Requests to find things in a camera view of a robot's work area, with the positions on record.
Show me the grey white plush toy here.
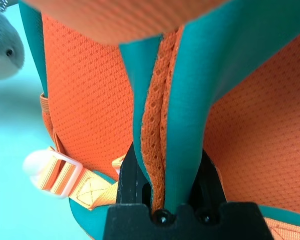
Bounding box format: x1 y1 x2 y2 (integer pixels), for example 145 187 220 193
0 0 26 81

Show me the orange and teal backpack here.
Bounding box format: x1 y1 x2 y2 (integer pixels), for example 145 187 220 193
18 0 300 240

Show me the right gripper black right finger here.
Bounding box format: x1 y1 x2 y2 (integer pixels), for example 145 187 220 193
188 148 228 206

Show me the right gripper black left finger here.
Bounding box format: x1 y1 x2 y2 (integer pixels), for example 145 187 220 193
115 144 153 210

